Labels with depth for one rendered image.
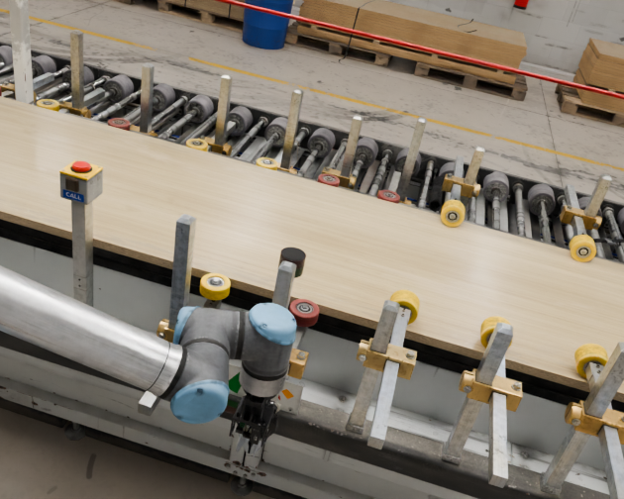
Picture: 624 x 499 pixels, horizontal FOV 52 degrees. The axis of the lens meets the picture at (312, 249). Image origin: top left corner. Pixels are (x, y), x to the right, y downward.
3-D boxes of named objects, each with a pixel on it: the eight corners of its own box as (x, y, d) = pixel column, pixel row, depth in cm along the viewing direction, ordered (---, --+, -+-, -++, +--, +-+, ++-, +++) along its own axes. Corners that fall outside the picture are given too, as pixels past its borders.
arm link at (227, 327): (172, 334, 110) (245, 341, 112) (178, 293, 120) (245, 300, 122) (168, 374, 115) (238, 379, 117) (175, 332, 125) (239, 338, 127)
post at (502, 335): (451, 476, 164) (514, 333, 139) (437, 472, 165) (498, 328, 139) (451, 465, 167) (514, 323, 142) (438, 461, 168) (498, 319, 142)
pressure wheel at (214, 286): (231, 318, 178) (236, 285, 172) (205, 325, 174) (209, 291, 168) (218, 301, 183) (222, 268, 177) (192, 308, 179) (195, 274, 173)
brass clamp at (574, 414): (625, 448, 145) (635, 432, 142) (566, 429, 147) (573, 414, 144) (620, 428, 150) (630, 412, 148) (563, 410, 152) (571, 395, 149)
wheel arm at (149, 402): (151, 419, 143) (152, 406, 141) (136, 415, 143) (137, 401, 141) (220, 309, 180) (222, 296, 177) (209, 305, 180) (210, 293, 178)
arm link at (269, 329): (246, 296, 122) (298, 301, 123) (238, 347, 128) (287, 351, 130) (246, 327, 114) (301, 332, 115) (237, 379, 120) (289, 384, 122)
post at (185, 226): (177, 376, 170) (190, 222, 145) (164, 373, 171) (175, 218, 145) (182, 368, 173) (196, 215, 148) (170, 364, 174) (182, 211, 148)
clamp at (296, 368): (300, 380, 159) (304, 364, 157) (249, 364, 161) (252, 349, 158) (306, 365, 164) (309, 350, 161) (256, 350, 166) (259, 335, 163)
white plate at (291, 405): (296, 415, 165) (303, 387, 160) (201, 385, 168) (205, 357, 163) (297, 414, 166) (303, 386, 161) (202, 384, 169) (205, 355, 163)
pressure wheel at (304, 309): (308, 352, 172) (316, 319, 166) (279, 344, 173) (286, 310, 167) (315, 335, 179) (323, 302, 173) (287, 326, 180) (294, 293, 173)
